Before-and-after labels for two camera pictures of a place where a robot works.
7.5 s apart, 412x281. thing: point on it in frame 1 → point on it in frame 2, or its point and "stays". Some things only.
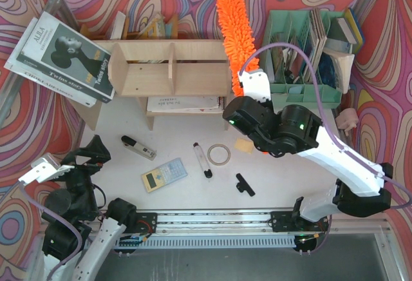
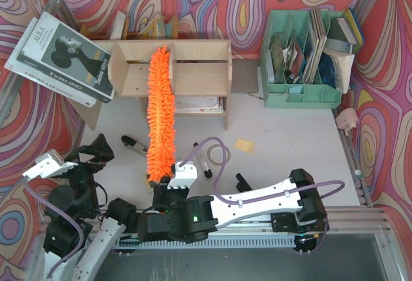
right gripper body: [236, 113] → [161, 187]
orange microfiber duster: [237, 32] → [161, 136]
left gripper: [85, 167] stays
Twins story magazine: [57, 50] stays
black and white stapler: [132, 144] stays
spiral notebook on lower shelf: [186, 104] stays
